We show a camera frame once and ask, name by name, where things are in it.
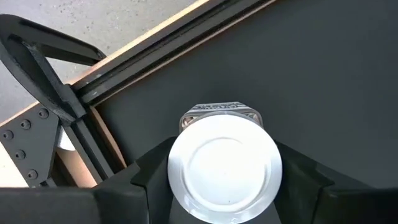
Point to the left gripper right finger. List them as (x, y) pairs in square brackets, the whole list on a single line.
[(326, 205)]

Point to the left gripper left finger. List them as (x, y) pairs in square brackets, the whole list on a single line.
[(124, 202)]

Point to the bagel seasoning glass jar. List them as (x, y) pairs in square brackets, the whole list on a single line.
[(224, 168)]

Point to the wooden side board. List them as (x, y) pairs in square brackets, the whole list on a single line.
[(76, 171)]

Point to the black bolted corner plate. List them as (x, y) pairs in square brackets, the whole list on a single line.
[(34, 146)]

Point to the black curved support strut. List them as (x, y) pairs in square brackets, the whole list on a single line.
[(40, 77)]

